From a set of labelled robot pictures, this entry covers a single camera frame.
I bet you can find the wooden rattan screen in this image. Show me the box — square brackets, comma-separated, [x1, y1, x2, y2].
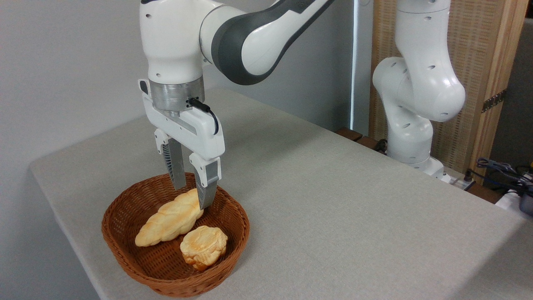
[369, 0, 529, 186]

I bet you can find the black metal hinge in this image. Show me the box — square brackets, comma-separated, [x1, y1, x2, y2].
[482, 89, 508, 113]

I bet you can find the dark brown wooden base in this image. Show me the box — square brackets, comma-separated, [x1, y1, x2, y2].
[335, 127, 389, 155]

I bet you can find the long braided bread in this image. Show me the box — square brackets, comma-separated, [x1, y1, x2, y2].
[134, 188, 204, 247]

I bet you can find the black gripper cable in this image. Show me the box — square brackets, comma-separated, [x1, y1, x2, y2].
[188, 97, 219, 136]

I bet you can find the brown wicker basket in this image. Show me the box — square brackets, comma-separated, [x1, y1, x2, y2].
[101, 172, 251, 298]

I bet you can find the black cable bundle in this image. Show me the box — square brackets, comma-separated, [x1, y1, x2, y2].
[464, 157, 533, 196]

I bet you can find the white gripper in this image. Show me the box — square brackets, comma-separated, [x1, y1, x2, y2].
[138, 78, 226, 210]

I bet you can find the round bread roll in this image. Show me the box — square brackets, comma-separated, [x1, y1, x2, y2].
[180, 225, 229, 272]

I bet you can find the white vertical wall strip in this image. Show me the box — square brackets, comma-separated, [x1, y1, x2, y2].
[350, 0, 360, 130]

